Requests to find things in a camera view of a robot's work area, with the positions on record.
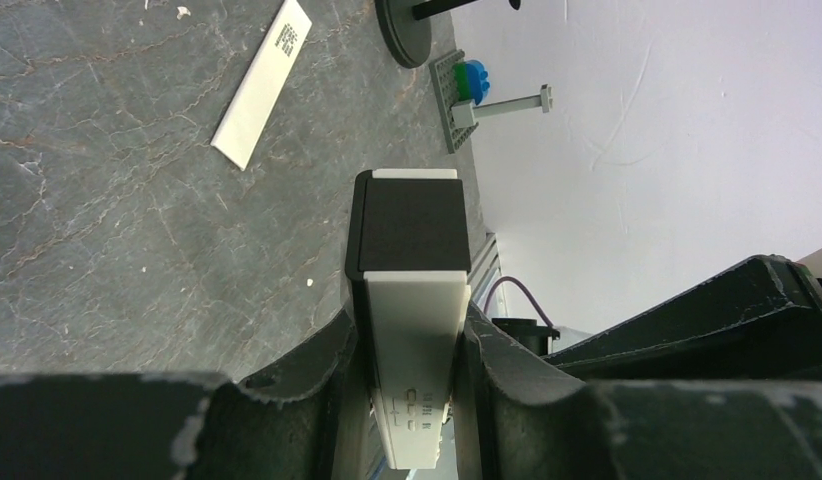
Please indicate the black stand with pink head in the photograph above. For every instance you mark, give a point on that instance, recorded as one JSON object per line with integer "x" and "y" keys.
{"x": 406, "y": 27}

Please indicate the white remote control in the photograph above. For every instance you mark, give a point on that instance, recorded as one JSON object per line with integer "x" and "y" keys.
{"x": 407, "y": 263}

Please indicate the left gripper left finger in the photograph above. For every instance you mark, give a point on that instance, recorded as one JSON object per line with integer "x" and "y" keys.
{"x": 279, "y": 423}

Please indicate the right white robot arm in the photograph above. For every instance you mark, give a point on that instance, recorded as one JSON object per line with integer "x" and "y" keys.
{"x": 760, "y": 319}

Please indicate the white remote battery cover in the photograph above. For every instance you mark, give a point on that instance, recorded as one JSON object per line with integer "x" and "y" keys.
{"x": 242, "y": 124}

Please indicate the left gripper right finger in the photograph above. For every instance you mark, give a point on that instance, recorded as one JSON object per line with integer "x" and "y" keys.
{"x": 518, "y": 417}

